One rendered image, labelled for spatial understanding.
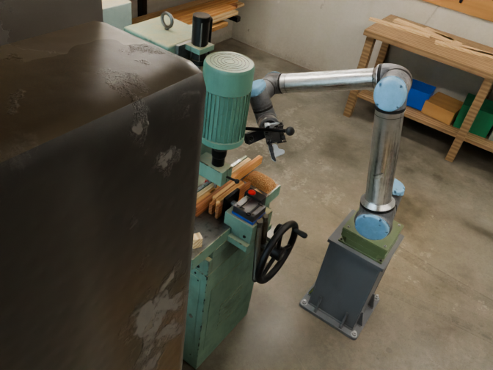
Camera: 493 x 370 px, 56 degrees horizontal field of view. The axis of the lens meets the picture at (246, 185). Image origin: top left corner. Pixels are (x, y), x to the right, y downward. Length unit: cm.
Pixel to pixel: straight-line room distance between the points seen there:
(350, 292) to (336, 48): 321
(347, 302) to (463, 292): 94
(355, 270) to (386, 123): 89
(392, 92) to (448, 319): 169
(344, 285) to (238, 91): 135
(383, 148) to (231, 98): 67
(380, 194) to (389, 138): 27
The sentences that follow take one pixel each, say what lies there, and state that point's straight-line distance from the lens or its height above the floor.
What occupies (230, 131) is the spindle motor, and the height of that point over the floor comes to 128.
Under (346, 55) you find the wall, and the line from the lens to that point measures 518.
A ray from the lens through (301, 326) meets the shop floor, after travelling 270.
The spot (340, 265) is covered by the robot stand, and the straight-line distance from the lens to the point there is 248.
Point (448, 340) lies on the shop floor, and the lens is 300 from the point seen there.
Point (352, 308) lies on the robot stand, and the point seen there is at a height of 17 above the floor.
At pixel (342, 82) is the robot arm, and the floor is 135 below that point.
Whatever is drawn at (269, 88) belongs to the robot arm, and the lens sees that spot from 207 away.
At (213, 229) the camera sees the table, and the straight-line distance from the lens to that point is 180.
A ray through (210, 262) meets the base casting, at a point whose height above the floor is 79.
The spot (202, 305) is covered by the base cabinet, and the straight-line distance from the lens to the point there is 204.
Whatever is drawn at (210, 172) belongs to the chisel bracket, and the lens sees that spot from 184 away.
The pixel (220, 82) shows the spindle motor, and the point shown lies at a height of 147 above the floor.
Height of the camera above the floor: 217
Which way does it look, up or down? 39 degrees down
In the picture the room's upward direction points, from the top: 10 degrees clockwise
